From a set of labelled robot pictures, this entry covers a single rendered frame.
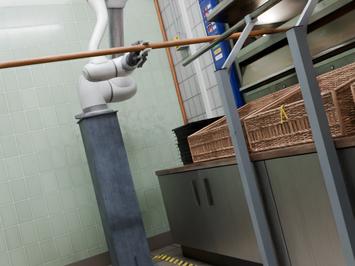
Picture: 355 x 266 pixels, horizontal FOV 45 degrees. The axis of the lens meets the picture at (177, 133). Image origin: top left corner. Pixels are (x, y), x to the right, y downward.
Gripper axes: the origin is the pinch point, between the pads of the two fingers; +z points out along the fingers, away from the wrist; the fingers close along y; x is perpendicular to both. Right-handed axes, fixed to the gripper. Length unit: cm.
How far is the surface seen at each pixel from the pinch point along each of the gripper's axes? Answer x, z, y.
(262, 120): -22, 47, 49
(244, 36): -29, 40, 12
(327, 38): -71, 44, 19
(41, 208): 51, -121, 68
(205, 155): -23, -9, 59
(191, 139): -23, -21, 48
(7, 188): 69, -122, 50
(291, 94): -51, 35, 40
